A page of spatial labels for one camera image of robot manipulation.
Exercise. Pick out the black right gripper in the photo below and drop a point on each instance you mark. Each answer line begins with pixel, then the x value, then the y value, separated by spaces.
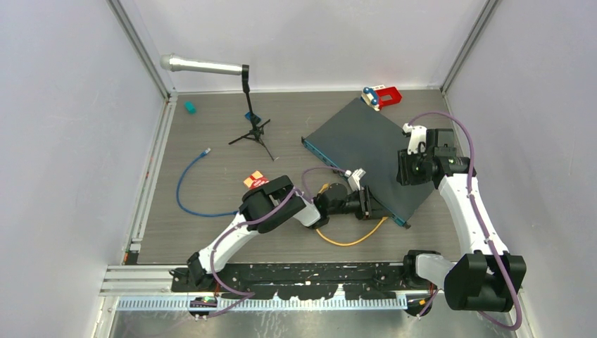
pixel 405 176

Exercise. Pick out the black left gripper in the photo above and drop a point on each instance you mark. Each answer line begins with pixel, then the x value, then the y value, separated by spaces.
pixel 365 210

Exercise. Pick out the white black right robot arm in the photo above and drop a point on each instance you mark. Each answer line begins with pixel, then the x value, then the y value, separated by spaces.
pixel 487 278

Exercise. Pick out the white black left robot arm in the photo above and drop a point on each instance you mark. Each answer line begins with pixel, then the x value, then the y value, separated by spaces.
pixel 269 205

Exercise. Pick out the red blue toy truck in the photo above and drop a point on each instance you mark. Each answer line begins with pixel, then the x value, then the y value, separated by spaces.
pixel 378 97

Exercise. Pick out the red white cigarette box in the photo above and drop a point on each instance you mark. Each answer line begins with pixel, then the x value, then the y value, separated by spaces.
pixel 255 179

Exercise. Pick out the black microphone tripod stand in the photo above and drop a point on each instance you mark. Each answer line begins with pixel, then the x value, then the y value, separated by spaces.
pixel 257 127

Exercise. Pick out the teal toy block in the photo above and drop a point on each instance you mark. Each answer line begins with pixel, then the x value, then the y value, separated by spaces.
pixel 189 106

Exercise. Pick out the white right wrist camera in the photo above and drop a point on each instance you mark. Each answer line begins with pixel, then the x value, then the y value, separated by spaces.
pixel 417 135

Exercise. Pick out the dark grey network switch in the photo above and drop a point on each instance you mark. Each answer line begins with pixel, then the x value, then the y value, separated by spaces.
pixel 360 137

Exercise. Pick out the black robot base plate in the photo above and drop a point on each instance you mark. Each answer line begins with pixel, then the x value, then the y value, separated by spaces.
pixel 305 281

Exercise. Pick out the aluminium frame rail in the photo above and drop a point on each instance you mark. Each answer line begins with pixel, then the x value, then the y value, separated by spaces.
pixel 138 280

